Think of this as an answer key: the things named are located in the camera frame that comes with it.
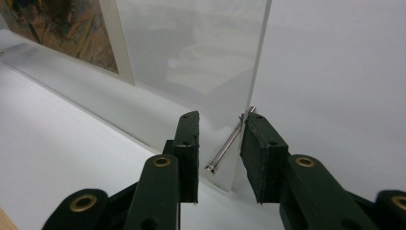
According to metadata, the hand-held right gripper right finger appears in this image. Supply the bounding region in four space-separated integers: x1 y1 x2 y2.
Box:
239 111 291 205

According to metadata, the silver metal standoff pin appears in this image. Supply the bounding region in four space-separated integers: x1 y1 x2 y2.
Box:
205 105 258 175

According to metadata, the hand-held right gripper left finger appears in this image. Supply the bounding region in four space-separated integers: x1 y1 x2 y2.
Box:
172 110 201 204

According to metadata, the painting print with cream border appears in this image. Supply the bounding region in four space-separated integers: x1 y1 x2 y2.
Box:
0 0 136 86

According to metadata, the clear acrylic picture frame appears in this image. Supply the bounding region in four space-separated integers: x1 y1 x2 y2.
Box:
0 0 274 193

